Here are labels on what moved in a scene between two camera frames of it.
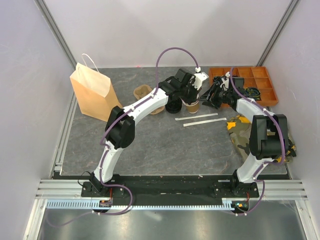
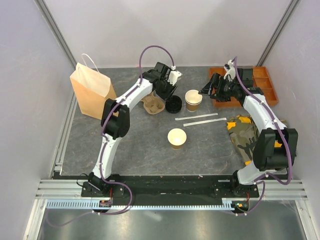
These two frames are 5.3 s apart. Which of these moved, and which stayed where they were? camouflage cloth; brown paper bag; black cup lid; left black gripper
Moved: left black gripper
Stayed: camouflage cloth; brown paper bag; black cup lid
